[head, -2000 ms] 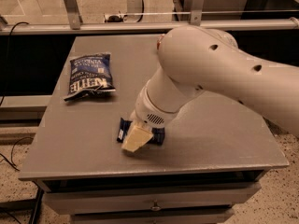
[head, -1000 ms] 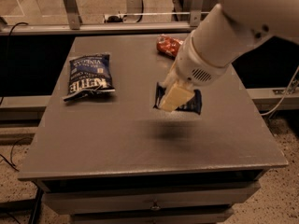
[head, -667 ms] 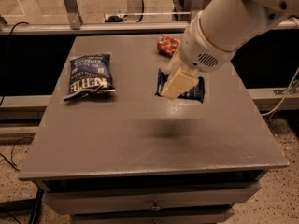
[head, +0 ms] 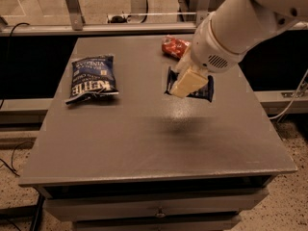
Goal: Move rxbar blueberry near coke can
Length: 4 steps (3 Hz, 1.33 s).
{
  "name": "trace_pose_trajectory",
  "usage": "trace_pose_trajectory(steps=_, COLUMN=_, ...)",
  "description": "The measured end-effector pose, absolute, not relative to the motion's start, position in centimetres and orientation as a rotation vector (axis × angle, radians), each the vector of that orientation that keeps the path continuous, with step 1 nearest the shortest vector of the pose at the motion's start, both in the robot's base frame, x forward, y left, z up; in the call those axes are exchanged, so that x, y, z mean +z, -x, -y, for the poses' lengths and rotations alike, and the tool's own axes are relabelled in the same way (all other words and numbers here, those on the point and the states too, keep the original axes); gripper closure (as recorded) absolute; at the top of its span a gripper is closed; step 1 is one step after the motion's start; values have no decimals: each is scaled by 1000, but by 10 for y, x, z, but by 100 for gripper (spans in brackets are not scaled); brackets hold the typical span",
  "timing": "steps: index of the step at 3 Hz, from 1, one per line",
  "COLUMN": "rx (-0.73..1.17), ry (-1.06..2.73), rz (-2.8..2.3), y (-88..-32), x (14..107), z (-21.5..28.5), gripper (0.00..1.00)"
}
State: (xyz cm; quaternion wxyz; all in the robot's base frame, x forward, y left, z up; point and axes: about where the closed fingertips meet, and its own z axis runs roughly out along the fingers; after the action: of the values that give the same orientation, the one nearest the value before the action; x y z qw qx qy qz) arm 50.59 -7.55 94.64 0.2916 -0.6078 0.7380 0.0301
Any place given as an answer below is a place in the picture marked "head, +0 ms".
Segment blue kettle chips bag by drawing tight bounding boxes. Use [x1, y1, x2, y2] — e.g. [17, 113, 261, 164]
[65, 55, 118, 105]

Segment grey table drawer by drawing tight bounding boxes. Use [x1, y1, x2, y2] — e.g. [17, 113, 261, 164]
[44, 188, 269, 221]

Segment metal drawer knob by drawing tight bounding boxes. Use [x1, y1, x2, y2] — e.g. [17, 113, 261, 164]
[155, 209, 166, 218]

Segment crushed red coke can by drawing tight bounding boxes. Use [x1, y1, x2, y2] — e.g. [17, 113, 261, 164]
[162, 35, 191, 59]

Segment right metal bracket post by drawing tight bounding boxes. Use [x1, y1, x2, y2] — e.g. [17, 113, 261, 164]
[195, 0, 211, 25]

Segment metal bracket post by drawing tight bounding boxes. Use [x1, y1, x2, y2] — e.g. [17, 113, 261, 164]
[195, 0, 211, 25]
[65, 0, 85, 31]

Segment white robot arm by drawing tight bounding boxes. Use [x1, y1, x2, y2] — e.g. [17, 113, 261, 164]
[168, 0, 308, 98]

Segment left metal bracket post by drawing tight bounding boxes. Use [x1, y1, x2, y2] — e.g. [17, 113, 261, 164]
[65, 0, 85, 31]

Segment grey metal rail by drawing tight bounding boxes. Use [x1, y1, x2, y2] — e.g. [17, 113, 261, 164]
[0, 19, 308, 37]

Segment white cable right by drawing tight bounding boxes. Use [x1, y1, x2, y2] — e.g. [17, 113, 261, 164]
[269, 69, 308, 121]

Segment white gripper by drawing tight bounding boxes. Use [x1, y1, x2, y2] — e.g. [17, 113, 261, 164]
[169, 17, 244, 98]

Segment dark blue rxbar wrapper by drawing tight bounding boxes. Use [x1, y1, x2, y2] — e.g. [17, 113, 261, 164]
[165, 67, 214, 102]

